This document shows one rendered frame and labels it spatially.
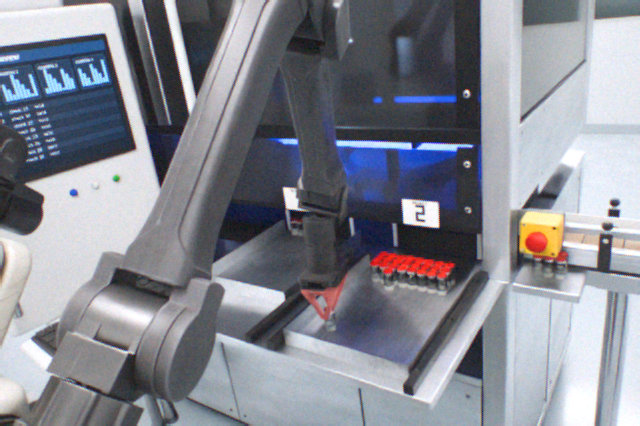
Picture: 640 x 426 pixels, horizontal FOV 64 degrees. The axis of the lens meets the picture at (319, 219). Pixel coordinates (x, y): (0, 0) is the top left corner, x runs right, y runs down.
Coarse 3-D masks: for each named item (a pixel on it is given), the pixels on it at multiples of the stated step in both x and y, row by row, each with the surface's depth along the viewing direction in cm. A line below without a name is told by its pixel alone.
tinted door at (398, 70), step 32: (352, 0) 106; (384, 0) 102; (416, 0) 98; (448, 0) 95; (352, 32) 108; (384, 32) 104; (416, 32) 101; (448, 32) 97; (352, 64) 111; (384, 64) 107; (416, 64) 103; (448, 64) 100; (480, 64) 97; (352, 96) 114; (384, 96) 110; (416, 96) 106; (448, 96) 102; (480, 96) 99; (480, 128) 101
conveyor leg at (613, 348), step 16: (608, 304) 115; (624, 304) 113; (608, 320) 116; (624, 320) 114; (608, 336) 117; (624, 336) 116; (608, 352) 119; (624, 352) 118; (608, 368) 120; (624, 368) 120; (608, 384) 121; (608, 400) 123; (608, 416) 125
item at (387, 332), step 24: (360, 264) 120; (360, 288) 115; (456, 288) 110; (312, 312) 105; (336, 312) 107; (360, 312) 106; (384, 312) 105; (408, 312) 104; (432, 312) 103; (288, 336) 98; (312, 336) 95; (336, 336) 99; (360, 336) 98; (384, 336) 97; (408, 336) 96; (432, 336) 92; (336, 360) 93; (360, 360) 90; (384, 360) 86; (408, 360) 90
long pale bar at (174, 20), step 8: (168, 0) 122; (168, 8) 123; (176, 8) 124; (168, 16) 124; (176, 16) 124; (176, 24) 125; (176, 32) 125; (176, 40) 126; (176, 48) 127; (184, 48) 127; (184, 56) 128; (184, 64) 128; (184, 72) 129; (184, 80) 129; (184, 88) 131; (192, 88) 131; (192, 96) 131; (192, 104) 132
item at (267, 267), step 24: (264, 240) 144; (288, 240) 144; (336, 240) 140; (360, 240) 137; (216, 264) 129; (240, 264) 134; (264, 264) 132; (288, 264) 130; (240, 288) 119; (264, 288) 114; (288, 288) 112
